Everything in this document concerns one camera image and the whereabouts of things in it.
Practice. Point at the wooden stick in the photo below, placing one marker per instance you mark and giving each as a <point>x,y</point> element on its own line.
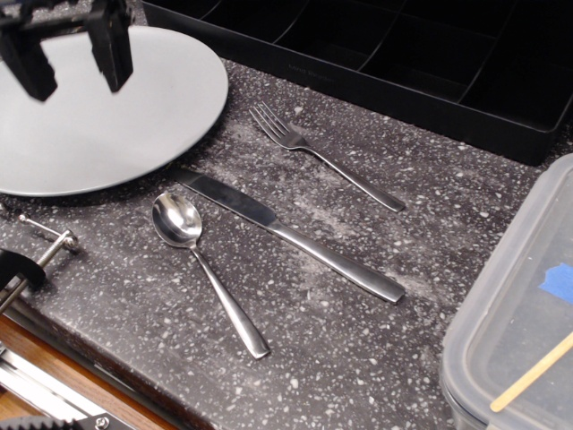
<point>532,375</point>

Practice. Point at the wooden and metal rail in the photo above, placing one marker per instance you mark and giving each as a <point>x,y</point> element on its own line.
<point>39,378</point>

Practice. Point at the silver metal knife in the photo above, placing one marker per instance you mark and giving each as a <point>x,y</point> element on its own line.
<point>263,216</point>

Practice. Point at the silver metal fork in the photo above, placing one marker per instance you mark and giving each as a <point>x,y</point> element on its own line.
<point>281,133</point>

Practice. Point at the clear plastic storage container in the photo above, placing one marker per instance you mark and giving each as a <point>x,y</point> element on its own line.
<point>507,323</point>

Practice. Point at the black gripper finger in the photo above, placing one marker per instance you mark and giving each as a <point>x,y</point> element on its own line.
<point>23,54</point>
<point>112,49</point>

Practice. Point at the metal clamp with black pad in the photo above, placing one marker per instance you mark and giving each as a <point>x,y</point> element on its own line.
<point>19,271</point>

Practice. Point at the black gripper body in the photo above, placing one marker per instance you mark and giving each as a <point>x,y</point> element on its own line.
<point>39,20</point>

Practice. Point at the grey round plate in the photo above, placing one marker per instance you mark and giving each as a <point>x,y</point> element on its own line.
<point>85,137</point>

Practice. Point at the black cutlery organizer tray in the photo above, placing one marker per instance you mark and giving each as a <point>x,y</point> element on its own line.
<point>494,74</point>

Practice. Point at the silver metal spoon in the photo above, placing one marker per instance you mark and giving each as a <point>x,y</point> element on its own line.
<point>178,223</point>

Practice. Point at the blue tape piece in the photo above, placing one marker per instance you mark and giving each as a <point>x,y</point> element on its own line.
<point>558,282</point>

